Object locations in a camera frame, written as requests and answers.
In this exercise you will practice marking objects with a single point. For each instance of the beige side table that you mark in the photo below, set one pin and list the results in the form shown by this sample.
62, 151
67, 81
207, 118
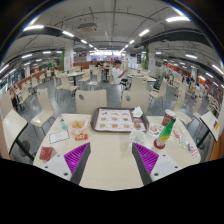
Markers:
210, 123
13, 128

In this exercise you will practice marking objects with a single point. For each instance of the food wrapper with fries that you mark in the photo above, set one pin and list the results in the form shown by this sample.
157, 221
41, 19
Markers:
78, 126

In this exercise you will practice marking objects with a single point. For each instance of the ceiling air conditioner unit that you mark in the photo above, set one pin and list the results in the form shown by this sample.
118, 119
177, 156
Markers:
87, 27

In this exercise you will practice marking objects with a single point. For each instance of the clear plastic packet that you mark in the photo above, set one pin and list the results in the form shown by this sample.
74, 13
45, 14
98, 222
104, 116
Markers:
184, 142

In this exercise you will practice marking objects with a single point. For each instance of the group of beige chairs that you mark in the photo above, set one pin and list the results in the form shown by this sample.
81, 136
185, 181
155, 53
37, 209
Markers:
90, 100

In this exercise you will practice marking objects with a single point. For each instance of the red paper cup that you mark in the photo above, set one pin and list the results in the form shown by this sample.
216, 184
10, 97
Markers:
167, 117

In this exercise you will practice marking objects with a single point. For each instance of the small clear bottle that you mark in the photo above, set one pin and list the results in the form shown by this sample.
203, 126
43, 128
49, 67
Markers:
63, 124

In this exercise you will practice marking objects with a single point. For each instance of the pink printed wrapper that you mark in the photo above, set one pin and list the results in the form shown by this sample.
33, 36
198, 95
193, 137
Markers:
195, 153

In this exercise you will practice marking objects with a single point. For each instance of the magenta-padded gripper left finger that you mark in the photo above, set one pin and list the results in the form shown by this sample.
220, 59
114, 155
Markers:
59, 165

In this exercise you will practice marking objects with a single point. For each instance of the green drink bottle yellow label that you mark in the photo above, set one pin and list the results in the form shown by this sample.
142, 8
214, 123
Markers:
165, 133

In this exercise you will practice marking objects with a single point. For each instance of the red card packet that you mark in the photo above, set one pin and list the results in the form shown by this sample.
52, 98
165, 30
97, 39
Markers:
46, 153

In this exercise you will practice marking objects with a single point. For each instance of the flat round red coaster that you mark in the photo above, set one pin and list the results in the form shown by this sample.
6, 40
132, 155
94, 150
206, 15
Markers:
155, 145

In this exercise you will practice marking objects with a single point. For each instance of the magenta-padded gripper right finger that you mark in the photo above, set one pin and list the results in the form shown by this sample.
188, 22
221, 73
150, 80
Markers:
163, 164

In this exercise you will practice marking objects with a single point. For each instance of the colourful printed leaflet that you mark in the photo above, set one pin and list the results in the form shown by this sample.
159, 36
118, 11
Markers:
153, 129

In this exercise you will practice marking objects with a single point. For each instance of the person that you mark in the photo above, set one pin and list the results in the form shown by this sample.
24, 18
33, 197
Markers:
116, 73

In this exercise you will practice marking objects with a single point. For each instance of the brown food tray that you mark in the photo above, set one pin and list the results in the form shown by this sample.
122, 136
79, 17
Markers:
115, 120

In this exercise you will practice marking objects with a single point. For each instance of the group of ceiling lights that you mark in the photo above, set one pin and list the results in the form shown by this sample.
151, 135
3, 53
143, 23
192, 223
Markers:
33, 27

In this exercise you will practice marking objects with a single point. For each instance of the white polka-dot mug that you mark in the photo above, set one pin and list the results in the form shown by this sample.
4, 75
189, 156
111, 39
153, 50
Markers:
137, 136

